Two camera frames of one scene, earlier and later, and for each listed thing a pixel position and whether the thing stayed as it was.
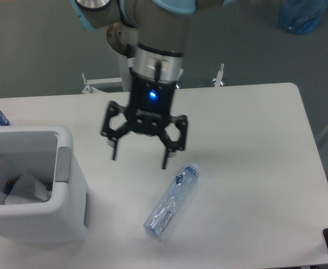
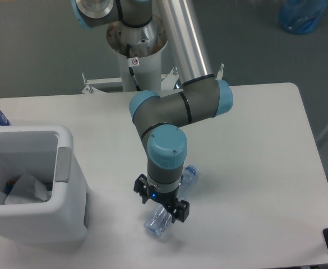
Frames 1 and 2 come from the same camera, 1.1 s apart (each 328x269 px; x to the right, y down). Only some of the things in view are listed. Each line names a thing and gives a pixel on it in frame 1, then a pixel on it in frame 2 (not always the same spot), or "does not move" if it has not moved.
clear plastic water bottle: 171,199 does not move
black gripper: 148,111 to 168,199
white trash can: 45,153 does not move
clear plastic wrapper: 28,190 does not move
